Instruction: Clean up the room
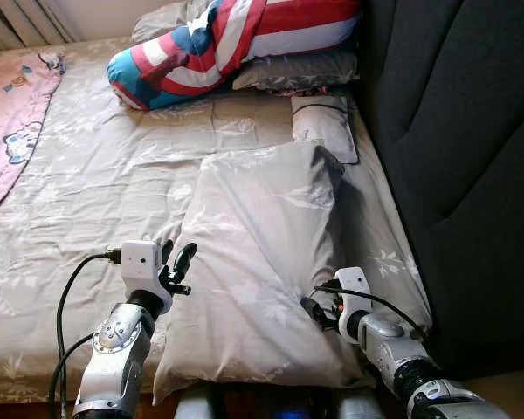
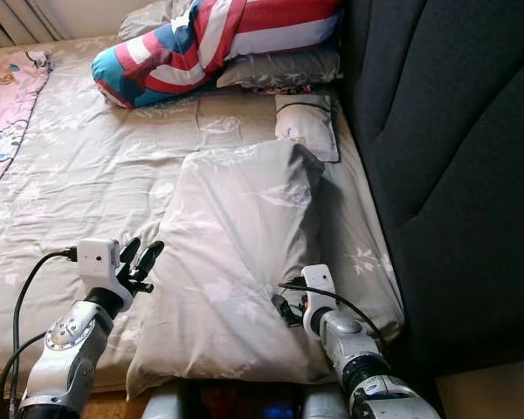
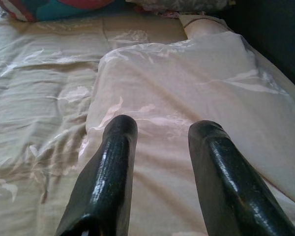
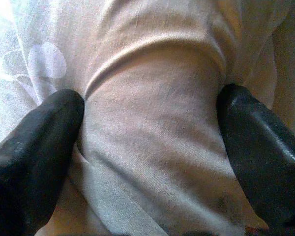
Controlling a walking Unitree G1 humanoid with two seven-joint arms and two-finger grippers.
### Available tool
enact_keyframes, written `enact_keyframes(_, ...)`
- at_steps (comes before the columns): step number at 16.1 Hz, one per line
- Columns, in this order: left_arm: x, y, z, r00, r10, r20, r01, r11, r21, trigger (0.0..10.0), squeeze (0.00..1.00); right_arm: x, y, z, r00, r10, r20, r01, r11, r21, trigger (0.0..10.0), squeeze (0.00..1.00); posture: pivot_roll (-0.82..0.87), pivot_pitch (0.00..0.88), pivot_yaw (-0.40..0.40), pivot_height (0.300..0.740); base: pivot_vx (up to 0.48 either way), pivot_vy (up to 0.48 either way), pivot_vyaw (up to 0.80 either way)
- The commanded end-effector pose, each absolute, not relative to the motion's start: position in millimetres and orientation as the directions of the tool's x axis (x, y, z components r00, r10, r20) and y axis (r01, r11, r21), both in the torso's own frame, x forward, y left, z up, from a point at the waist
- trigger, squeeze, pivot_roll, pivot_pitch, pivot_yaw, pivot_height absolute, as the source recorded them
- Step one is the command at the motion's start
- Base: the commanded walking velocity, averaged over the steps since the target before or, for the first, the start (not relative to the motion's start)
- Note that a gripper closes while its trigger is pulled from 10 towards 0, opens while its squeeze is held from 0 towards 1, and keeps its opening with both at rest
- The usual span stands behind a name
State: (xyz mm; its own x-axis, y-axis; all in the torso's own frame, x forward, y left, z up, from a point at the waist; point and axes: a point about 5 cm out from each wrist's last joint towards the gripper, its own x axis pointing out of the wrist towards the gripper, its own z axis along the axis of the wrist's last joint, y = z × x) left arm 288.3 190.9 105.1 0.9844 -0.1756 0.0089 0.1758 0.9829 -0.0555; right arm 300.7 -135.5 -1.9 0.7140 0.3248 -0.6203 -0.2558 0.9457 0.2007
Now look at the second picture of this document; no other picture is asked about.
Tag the plain grey pillow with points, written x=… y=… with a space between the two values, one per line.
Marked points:
x=153 y=19

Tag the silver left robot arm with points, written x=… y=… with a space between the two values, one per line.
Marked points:
x=70 y=358

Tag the silver right robot leg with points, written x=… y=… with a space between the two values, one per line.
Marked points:
x=323 y=406

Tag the silver left robot leg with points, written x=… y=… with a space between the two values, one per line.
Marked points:
x=166 y=406

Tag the large grey floral pillow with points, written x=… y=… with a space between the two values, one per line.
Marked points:
x=236 y=262

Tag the grey curtain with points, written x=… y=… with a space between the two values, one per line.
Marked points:
x=17 y=17

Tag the dark grey upholstered headboard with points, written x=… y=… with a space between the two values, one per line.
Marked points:
x=445 y=175

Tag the silver robot leg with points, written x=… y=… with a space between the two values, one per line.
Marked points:
x=323 y=406
x=166 y=406

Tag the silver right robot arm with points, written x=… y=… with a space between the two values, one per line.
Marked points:
x=367 y=367

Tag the small white pillow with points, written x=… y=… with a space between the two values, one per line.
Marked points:
x=307 y=125

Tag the red white blue striped pillow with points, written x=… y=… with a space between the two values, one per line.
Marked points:
x=201 y=44

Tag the pink cartoon bear blanket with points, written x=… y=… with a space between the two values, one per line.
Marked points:
x=9 y=113

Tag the bed with grey floral sheet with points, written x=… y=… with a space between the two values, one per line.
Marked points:
x=96 y=192

